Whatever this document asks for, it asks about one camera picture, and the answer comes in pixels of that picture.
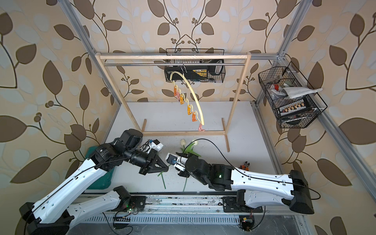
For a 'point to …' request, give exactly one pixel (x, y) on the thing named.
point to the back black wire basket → (217, 74)
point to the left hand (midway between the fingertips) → (166, 170)
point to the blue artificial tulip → (162, 179)
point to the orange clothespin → (194, 117)
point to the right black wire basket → (272, 80)
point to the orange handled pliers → (245, 166)
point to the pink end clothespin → (200, 128)
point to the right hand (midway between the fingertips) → (177, 154)
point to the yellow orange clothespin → (189, 110)
